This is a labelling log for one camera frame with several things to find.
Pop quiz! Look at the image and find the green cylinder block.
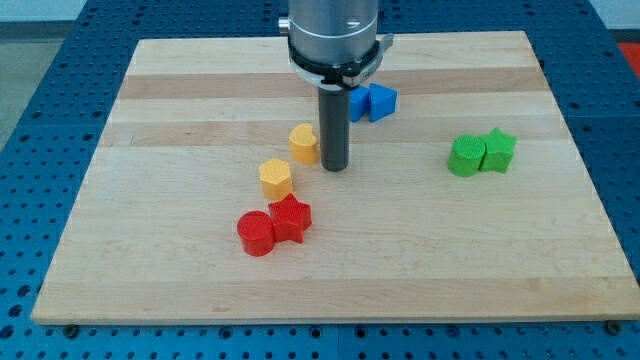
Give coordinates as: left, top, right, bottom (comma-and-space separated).
447, 135, 486, 177

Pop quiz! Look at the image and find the wooden board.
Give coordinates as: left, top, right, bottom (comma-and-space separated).
32, 31, 639, 325

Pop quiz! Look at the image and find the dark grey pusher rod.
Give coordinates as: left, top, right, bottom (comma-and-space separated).
318, 88, 350, 172

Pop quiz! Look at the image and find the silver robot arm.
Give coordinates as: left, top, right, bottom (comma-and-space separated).
278, 0, 394, 91

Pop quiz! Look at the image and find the red cylinder block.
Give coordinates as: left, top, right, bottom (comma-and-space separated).
236, 210, 275, 257

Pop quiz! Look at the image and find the yellow heart block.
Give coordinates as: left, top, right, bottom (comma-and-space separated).
289, 123, 319, 164

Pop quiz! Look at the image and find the red star block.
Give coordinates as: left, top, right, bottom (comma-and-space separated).
268, 193, 312, 243

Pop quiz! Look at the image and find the yellow hexagon block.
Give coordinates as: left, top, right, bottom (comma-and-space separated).
259, 158, 294, 201

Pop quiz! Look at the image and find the green star block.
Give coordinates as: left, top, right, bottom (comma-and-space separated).
480, 127, 518, 173

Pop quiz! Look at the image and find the blue cube block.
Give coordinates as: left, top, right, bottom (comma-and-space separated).
349, 86, 370, 122

